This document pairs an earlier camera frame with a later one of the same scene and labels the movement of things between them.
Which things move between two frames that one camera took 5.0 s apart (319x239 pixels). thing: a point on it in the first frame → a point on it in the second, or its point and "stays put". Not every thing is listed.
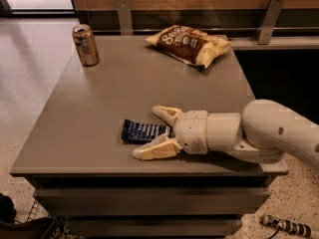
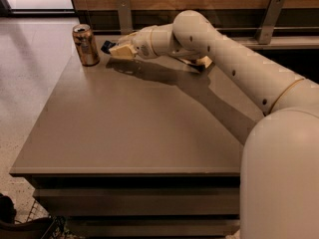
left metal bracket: (126, 26) stays put
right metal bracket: (265, 28) stays put
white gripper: (189, 130) → (141, 44)
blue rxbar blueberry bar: (142, 132) → (107, 46)
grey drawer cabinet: (80, 154) stays put
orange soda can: (86, 45) stays put
